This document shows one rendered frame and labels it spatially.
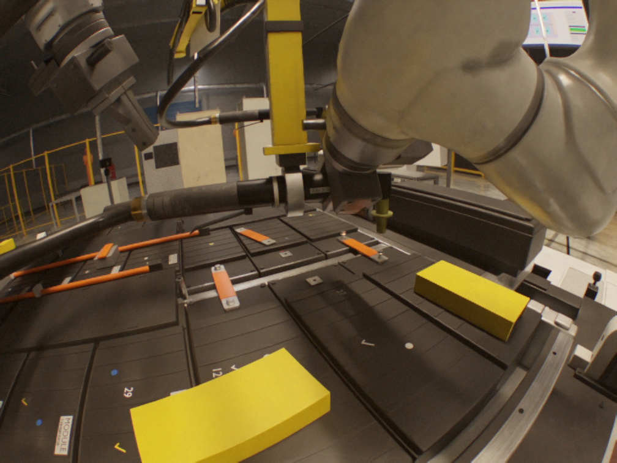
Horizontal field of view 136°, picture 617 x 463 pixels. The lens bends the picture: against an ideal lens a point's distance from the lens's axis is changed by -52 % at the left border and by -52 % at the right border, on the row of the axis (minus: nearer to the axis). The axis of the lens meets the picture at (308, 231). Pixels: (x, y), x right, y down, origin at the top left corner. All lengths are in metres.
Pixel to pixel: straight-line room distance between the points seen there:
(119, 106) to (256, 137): 4.56
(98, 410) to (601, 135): 0.48
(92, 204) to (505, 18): 4.90
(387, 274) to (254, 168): 4.51
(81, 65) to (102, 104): 0.06
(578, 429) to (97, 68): 0.76
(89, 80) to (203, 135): 4.51
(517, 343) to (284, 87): 0.46
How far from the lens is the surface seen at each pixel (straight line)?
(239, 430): 0.21
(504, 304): 0.37
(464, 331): 0.35
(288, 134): 0.39
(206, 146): 4.77
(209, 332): 0.35
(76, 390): 0.37
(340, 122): 0.23
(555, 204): 0.22
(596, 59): 0.26
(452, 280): 0.39
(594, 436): 0.53
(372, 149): 0.23
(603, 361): 0.57
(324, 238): 0.61
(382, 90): 0.17
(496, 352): 0.34
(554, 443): 0.47
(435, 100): 0.16
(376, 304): 0.37
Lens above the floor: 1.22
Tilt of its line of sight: 20 degrees down
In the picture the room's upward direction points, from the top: 3 degrees counter-clockwise
